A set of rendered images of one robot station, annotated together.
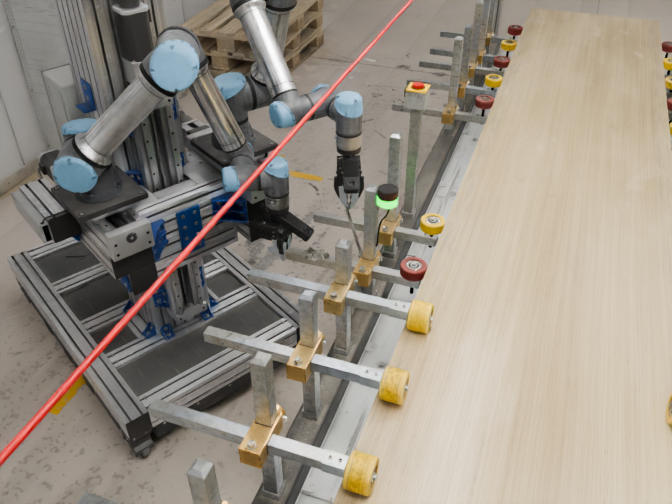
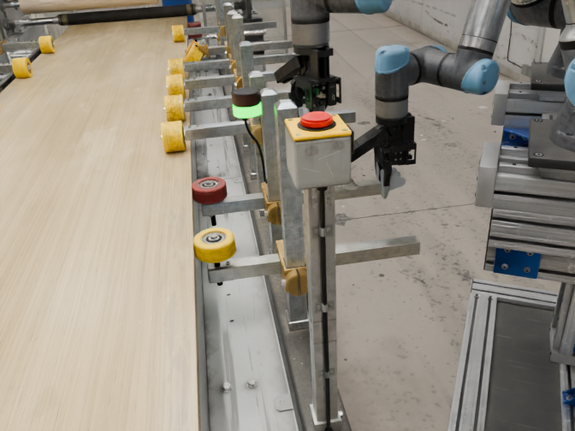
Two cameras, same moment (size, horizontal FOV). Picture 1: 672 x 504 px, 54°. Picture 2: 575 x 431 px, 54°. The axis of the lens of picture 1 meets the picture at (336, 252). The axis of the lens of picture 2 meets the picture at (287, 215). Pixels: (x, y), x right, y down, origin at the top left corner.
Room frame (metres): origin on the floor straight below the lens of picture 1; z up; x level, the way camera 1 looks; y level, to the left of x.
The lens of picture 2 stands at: (2.66, -0.62, 1.45)
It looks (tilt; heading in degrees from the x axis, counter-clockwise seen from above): 29 degrees down; 152
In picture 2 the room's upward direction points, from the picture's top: 3 degrees counter-clockwise
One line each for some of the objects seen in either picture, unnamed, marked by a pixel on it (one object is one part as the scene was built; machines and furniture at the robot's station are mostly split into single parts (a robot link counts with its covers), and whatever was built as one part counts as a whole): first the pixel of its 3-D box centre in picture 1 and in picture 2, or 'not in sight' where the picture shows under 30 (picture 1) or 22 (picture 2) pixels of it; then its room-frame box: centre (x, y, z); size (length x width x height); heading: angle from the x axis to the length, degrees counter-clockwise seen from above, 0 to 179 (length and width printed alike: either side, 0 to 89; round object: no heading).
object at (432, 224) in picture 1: (431, 232); (216, 260); (1.77, -0.32, 0.85); 0.08 x 0.08 x 0.11
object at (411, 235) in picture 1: (374, 228); (315, 259); (1.83, -0.13, 0.83); 0.43 x 0.03 x 0.04; 70
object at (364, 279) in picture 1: (368, 266); (273, 203); (1.60, -0.10, 0.85); 0.13 x 0.06 x 0.05; 160
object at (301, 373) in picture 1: (306, 354); not in sight; (1.13, 0.07, 0.95); 0.13 x 0.06 x 0.05; 160
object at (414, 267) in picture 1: (412, 278); (211, 203); (1.53, -0.23, 0.85); 0.08 x 0.08 x 0.11
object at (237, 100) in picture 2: (387, 192); (246, 97); (1.60, -0.15, 1.11); 0.06 x 0.06 x 0.02
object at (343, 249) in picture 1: (343, 309); (263, 160); (1.39, -0.02, 0.86); 0.03 x 0.03 x 0.48; 70
